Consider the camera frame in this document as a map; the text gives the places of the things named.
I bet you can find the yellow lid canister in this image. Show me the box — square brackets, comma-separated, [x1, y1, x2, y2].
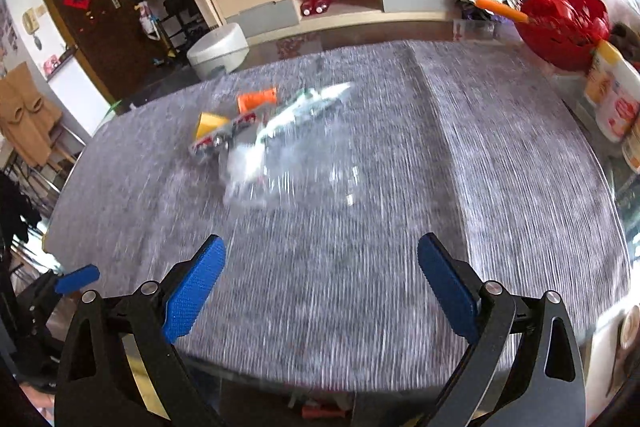
[584, 40, 623, 107]

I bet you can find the orange block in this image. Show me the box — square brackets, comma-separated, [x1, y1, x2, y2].
[236, 87, 278, 114]

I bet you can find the white round stool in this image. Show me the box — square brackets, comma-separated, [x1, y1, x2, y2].
[186, 23, 250, 80]

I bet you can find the red plastic basket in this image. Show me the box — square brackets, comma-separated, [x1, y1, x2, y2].
[515, 0, 610, 72]

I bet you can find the yellow block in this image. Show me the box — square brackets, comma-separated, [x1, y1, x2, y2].
[194, 113, 230, 141]

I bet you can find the orange stick in basket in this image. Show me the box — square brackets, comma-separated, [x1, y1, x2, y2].
[474, 0, 529, 24]

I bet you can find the clear plastic wrapper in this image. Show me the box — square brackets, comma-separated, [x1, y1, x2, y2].
[189, 82, 361, 208]

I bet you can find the brown door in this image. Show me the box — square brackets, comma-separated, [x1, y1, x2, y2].
[43, 0, 166, 103]

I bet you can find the grey table cloth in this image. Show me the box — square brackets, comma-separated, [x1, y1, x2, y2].
[44, 41, 630, 391]

